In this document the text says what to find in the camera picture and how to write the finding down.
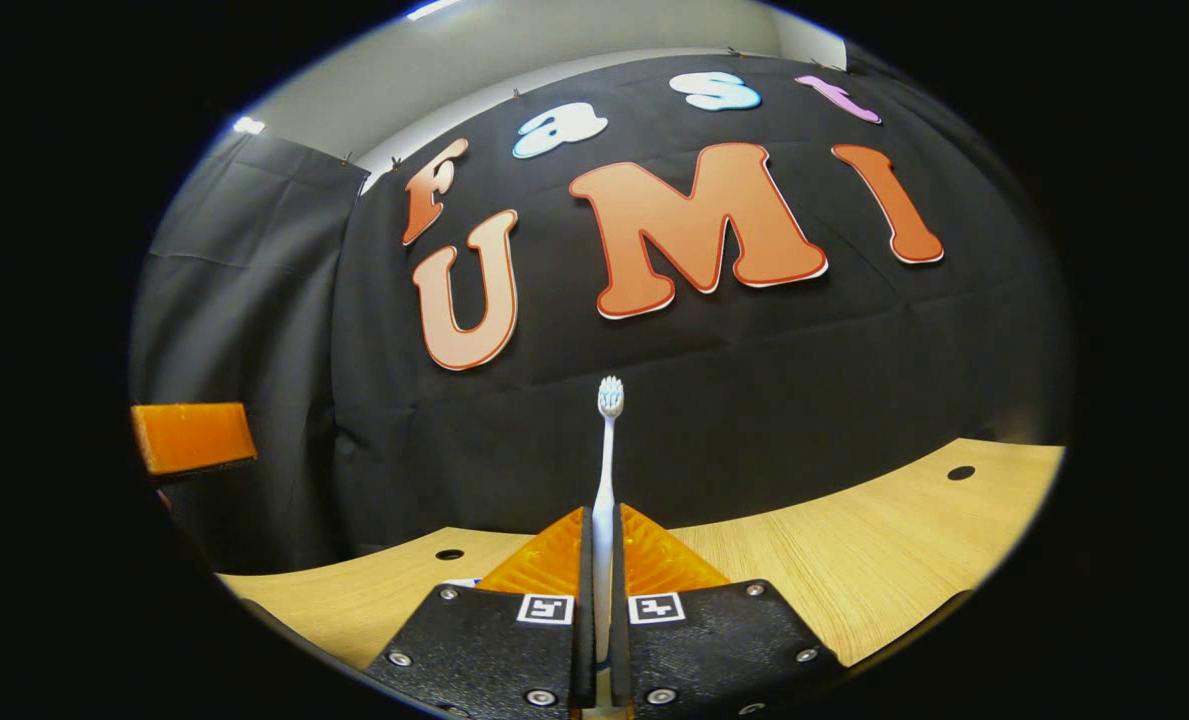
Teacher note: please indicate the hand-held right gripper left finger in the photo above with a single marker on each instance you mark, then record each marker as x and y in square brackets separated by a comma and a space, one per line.
[494, 650]

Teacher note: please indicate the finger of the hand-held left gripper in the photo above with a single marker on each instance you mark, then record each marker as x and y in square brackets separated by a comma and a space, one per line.
[194, 437]

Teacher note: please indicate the ceiling light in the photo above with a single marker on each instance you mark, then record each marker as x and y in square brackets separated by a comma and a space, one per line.
[249, 125]
[434, 9]

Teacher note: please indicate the white toothbrush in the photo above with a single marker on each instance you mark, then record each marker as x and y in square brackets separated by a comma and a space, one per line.
[605, 480]

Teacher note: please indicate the black backdrop cloth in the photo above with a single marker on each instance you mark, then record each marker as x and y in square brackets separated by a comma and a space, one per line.
[754, 380]

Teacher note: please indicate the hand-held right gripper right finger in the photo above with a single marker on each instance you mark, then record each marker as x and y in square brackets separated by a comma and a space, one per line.
[714, 650]

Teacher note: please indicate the wooden desktop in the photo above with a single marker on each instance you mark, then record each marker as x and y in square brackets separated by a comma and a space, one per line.
[884, 560]

